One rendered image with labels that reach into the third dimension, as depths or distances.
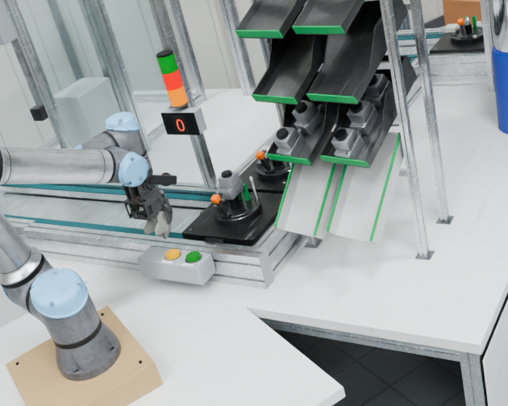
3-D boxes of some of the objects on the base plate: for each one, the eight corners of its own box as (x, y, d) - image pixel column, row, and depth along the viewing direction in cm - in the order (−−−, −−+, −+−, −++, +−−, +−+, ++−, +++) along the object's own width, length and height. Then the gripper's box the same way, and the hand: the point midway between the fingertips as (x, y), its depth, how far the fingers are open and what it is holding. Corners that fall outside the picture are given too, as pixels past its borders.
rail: (267, 289, 200) (257, 254, 195) (34, 255, 247) (21, 227, 242) (276, 276, 204) (268, 243, 198) (45, 246, 251) (33, 218, 246)
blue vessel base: (543, 136, 236) (539, 54, 224) (493, 135, 245) (485, 56, 232) (554, 114, 247) (549, 35, 235) (505, 114, 256) (498, 38, 243)
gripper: (112, 180, 191) (138, 250, 201) (139, 182, 186) (164, 253, 196) (132, 163, 197) (156, 232, 207) (160, 165, 192) (183, 235, 202)
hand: (165, 232), depth 203 cm, fingers closed
